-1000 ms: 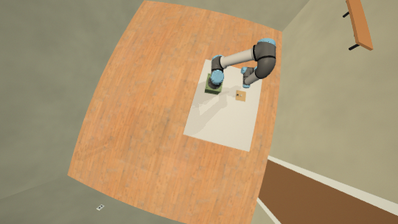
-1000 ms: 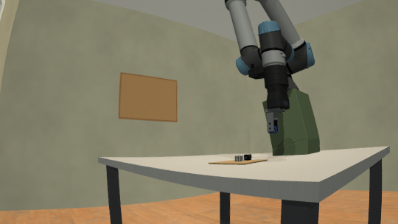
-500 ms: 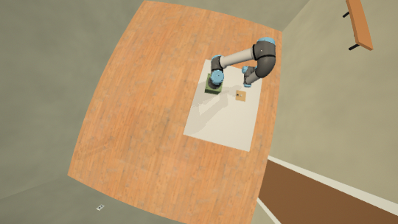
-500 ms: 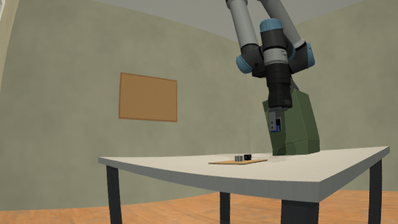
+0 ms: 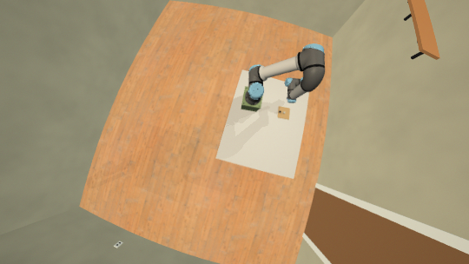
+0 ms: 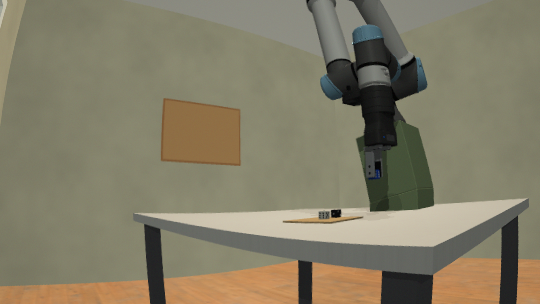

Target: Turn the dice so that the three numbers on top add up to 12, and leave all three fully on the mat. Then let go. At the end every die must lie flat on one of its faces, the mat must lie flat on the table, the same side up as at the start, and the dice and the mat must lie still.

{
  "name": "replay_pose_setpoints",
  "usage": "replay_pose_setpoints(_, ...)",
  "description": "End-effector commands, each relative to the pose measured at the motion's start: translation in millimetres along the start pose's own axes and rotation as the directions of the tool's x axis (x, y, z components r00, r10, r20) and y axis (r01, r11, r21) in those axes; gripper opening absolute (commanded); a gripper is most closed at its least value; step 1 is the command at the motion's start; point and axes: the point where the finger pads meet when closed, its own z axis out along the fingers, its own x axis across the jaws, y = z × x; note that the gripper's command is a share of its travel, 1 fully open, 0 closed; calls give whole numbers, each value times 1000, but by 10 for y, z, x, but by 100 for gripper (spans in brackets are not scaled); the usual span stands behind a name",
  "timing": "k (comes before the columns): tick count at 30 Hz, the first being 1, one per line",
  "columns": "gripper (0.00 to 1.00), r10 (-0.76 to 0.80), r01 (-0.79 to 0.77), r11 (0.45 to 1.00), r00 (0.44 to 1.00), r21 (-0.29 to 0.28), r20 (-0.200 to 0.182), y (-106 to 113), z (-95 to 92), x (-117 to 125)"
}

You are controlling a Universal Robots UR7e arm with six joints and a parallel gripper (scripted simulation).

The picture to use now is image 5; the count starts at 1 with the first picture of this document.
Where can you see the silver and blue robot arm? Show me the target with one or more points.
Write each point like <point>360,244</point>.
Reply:
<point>311,61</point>

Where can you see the tan flat mat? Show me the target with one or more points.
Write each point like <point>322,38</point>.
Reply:
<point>283,109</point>

